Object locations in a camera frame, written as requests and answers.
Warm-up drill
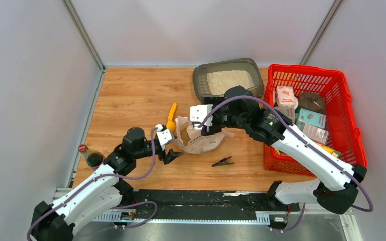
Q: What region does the cola bottle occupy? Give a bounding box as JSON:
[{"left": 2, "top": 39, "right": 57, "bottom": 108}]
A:
[{"left": 78, "top": 144, "right": 105, "bottom": 170}]

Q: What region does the grey pink box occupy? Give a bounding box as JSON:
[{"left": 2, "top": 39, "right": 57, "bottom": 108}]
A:
[{"left": 274, "top": 107, "right": 296, "bottom": 123}]

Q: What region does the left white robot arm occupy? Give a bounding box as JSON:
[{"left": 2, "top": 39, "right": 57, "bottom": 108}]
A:
[{"left": 26, "top": 124, "right": 182, "bottom": 240}]

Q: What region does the grey litter box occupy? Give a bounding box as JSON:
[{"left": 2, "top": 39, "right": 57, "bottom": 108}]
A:
[{"left": 192, "top": 58, "right": 265, "bottom": 101}]

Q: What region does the red plastic basket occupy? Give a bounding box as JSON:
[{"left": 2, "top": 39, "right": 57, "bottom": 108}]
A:
[{"left": 263, "top": 64, "right": 368, "bottom": 167}]

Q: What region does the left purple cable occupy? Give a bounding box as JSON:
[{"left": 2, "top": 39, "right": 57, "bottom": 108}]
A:
[{"left": 26, "top": 126, "right": 160, "bottom": 241}]

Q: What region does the black bag clip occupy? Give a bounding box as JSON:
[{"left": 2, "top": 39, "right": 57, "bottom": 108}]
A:
[{"left": 211, "top": 156, "right": 235, "bottom": 167}]

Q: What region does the teal box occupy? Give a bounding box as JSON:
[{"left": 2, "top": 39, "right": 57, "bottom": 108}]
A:
[{"left": 296, "top": 108, "right": 326, "bottom": 129}]

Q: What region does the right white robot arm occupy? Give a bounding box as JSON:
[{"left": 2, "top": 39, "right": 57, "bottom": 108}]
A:
[{"left": 189, "top": 86, "right": 369, "bottom": 214}]

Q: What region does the pink white carton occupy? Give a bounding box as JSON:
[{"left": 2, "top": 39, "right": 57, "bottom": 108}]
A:
[{"left": 275, "top": 86, "right": 298, "bottom": 109}]

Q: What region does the pink cat litter bag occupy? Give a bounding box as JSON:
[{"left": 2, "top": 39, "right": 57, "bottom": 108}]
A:
[{"left": 174, "top": 116, "right": 234, "bottom": 154}]

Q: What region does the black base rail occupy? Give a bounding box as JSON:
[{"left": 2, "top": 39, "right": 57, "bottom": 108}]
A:
[{"left": 100, "top": 189, "right": 300, "bottom": 221}]

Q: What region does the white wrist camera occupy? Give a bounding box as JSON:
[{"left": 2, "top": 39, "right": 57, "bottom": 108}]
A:
[
  {"left": 189, "top": 104, "right": 213, "bottom": 130},
  {"left": 155, "top": 124, "right": 175, "bottom": 151}
]

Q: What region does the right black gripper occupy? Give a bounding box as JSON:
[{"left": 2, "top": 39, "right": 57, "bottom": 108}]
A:
[{"left": 200, "top": 96, "right": 248, "bottom": 135}]

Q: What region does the yellow plastic scoop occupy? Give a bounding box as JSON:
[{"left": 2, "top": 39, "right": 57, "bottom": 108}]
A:
[{"left": 166, "top": 103, "right": 178, "bottom": 134}]

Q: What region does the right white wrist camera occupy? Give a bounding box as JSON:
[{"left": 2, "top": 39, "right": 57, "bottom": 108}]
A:
[{"left": 189, "top": 104, "right": 213, "bottom": 130}]

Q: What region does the brown round tin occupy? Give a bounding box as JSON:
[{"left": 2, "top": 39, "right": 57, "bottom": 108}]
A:
[{"left": 298, "top": 92, "right": 325, "bottom": 113}]

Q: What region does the purple cable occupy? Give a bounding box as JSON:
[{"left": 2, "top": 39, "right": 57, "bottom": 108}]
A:
[
  {"left": 26, "top": 126, "right": 160, "bottom": 241},
  {"left": 196, "top": 95, "right": 374, "bottom": 233}
]

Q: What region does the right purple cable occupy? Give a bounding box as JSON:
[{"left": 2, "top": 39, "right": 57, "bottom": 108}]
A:
[{"left": 196, "top": 95, "right": 374, "bottom": 233}]

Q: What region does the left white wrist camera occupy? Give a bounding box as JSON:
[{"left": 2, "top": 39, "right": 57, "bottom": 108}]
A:
[{"left": 155, "top": 124, "right": 175, "bottom": 151}]

